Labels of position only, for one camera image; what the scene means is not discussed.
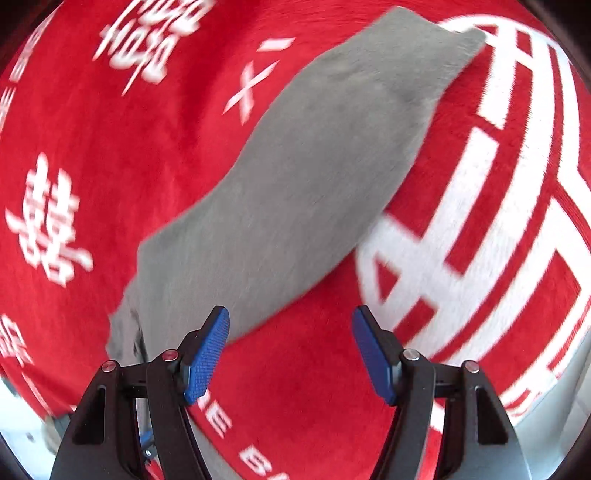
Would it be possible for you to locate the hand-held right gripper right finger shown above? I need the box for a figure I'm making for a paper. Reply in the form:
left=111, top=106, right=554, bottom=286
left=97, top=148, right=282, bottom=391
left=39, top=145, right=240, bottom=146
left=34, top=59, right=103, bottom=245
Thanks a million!
left=352, top=305, right=532, bottom=480

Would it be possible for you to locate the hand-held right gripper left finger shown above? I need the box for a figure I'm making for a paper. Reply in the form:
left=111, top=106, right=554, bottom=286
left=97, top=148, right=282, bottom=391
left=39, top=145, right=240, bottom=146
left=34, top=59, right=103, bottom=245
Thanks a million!
left=50, top=305, right=232, bottom=480

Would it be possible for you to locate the grey fleece garment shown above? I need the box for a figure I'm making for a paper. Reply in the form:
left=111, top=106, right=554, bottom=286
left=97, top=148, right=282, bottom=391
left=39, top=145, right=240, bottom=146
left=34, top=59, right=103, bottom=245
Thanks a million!
left=105, top=6, right=488, bottom=480

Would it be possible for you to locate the red printed blanket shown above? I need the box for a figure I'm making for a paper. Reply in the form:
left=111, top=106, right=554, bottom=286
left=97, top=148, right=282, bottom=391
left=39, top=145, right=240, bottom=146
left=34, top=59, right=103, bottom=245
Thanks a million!
left=0, top=0, right=591, bottom=480

